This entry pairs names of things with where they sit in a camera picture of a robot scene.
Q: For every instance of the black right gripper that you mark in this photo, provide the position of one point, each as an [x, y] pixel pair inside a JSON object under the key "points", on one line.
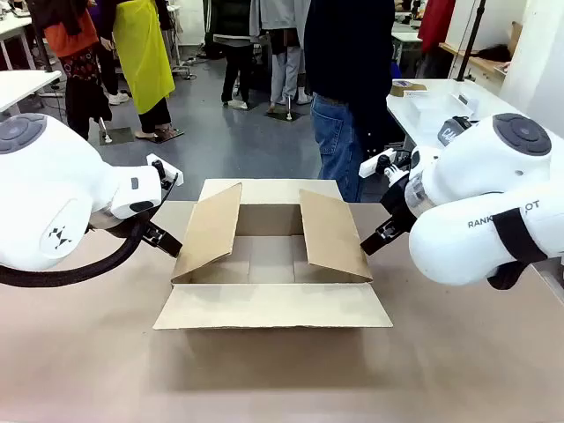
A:
{"points": [[398, 200]]}

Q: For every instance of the brown cardboard box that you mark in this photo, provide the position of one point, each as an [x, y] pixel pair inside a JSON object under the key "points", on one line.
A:
{"points": [[273, 304]]}

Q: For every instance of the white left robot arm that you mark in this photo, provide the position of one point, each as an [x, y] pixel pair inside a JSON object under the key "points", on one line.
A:
{"points": [[44, 198]]}

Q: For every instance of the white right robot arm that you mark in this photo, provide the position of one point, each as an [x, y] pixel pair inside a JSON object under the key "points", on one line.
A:
{"points": [[462, 247]]}

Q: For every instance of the black box white lettering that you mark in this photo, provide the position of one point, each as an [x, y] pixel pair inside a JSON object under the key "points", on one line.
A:
{"points": [[451, 130]]}

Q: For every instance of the white plastic tray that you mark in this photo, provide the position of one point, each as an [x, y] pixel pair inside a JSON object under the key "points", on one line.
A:
{"points": [[434, 110]]}

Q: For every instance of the brown packing tape roll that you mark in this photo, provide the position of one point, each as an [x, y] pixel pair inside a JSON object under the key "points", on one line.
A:
{"points": [[405, 89]]}

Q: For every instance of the person in dark shirt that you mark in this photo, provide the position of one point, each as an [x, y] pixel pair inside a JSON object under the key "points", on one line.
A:
{"points": [[348, 53]]}

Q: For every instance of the person in black trousers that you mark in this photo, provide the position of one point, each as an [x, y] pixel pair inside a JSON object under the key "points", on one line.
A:
{"points": [[235, 70]]}

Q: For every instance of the person in yellow apron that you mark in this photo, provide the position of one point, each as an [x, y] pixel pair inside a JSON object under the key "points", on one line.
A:
{"points": [[141, 57]]}

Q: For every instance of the white background desk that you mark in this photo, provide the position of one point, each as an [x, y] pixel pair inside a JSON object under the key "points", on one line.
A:
{"points": [[407, 37]]}

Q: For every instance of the wooden workbench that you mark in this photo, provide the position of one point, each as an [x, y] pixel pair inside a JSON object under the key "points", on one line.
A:
{"points": [[484, 61]]}

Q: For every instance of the white side table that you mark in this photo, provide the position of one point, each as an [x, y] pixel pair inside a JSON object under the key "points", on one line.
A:
{"points": [[22, 88]]}

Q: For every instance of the black stand pole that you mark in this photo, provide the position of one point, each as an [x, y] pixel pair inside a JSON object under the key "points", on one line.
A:
{"points": [[472, 39]]}

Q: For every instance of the red hanging garment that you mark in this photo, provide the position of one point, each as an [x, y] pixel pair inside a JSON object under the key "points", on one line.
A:
{"points": [[436, 22]]}

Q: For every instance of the person in orange top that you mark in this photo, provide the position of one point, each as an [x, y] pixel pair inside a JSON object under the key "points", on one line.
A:
{"points": [[70, 31]]}

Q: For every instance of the person in grey hoodie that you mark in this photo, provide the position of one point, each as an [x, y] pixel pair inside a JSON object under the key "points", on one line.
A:
{"points": [[282, 13]]}

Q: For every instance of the white desk with legs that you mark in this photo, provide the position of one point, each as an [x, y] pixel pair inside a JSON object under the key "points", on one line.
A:
{"points": [[13, 26]]}

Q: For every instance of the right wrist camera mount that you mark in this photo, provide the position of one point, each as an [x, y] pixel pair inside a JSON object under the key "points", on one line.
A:
{"points": [[374, 165]]}

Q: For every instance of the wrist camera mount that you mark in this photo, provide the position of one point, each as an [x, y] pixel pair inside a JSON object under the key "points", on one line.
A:
{"points": [[374, 165], [169, 169]]}

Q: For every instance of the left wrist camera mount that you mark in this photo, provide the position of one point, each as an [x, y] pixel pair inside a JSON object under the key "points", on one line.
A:
{"points": [[169, 169]]}

